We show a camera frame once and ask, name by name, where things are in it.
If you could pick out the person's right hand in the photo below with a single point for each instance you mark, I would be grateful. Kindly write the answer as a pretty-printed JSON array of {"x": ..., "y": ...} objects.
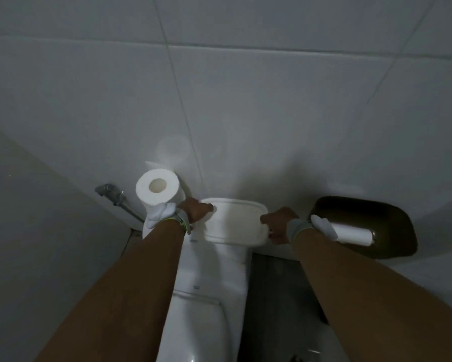
[{"x": 280, "y": 226}]

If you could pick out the person's left hand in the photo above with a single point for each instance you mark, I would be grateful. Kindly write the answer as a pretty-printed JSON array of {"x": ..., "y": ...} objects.
[{"x": 197, "y": 211}]

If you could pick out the white holder lid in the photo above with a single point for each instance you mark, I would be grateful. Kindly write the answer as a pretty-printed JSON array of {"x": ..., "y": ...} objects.
[{"x": 235, "y": 222}]

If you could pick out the brown wall paper holder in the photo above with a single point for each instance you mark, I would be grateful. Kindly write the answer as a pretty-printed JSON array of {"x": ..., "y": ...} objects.
[{"x": 392, "y": 218}]

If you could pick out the person's left forearm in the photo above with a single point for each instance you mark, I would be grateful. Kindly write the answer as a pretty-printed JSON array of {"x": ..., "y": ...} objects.
[{"x": 127, "y": 297}]

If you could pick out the person's right forearm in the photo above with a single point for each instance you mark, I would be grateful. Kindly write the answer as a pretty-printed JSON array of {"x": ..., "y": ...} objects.
[{"x": 361, "y": 297}]

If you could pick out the white tracker with gray wristband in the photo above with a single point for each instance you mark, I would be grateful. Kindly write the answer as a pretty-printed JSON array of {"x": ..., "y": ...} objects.
[
  {"x": 322, "y": 226},
  {"x": 160, "y": 211}
]

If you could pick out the chrome bidet sprayer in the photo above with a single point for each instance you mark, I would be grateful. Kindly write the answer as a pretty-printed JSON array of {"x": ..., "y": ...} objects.
[{"x": 107, "y": 189}]

